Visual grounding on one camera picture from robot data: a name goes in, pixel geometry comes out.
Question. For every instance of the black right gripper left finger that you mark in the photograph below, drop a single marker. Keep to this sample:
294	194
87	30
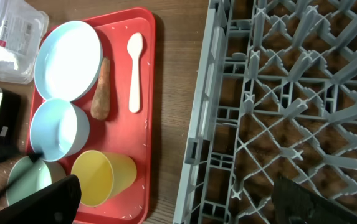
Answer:
57	203

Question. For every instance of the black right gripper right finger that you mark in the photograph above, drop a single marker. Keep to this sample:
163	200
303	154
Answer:
295	204

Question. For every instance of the light green bowl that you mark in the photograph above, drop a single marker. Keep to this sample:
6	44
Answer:
32	177

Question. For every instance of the yellow plastic cup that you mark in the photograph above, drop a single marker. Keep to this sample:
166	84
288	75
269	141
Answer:
103	175

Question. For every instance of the light blue bowl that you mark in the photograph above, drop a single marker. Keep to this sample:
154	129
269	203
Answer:
58	129

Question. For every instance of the orange carrot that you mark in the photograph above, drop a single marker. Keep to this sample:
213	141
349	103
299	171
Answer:
100	107

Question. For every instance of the white plastic spoon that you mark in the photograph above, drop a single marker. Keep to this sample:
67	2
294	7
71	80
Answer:
134	48

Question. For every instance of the grey dishwasher rack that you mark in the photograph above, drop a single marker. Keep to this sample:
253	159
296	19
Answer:
276	95

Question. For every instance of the red plastic tray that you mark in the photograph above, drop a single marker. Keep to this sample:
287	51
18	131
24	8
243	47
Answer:
124	132

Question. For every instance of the light blue plate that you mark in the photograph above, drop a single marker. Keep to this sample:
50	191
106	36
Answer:
68	61

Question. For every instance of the clear plastic storage bin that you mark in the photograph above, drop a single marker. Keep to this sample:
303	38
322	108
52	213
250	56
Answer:
22	28

